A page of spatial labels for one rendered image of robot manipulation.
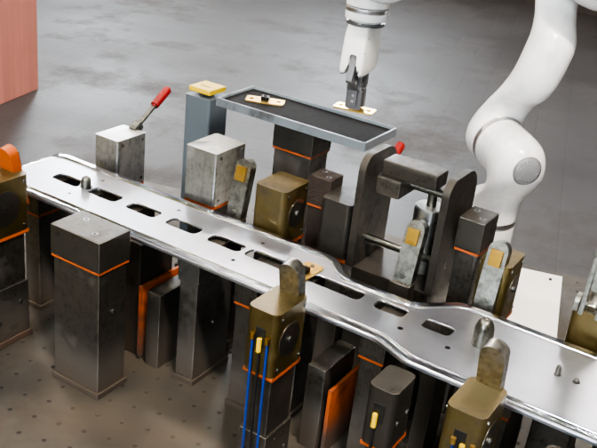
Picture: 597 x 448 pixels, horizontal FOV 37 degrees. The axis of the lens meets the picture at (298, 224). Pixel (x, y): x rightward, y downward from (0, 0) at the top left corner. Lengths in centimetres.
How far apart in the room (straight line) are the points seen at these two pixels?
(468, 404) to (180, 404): 68
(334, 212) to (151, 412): 51
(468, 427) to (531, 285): 104
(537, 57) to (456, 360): 76
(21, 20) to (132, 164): 361
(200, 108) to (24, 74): 369
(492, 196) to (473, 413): 84
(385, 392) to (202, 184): 68
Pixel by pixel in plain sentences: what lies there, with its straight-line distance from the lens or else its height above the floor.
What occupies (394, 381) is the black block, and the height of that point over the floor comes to 99.
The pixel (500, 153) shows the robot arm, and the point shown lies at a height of 113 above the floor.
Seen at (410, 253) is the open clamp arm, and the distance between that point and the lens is 162.
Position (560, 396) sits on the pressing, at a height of 100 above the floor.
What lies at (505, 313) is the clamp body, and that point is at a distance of 165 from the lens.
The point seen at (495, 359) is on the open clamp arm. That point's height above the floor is 110.
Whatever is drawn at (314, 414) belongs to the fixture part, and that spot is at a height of 78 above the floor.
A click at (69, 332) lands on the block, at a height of 82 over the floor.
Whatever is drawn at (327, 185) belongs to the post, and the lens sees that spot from 174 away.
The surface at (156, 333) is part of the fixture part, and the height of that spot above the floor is 78.
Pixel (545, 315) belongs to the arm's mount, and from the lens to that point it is 215.
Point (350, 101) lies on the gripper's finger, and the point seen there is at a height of 122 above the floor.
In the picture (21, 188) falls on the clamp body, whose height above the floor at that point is 103.
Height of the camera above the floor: 175
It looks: 25 degrees down
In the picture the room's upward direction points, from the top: 7 degrees clockwise
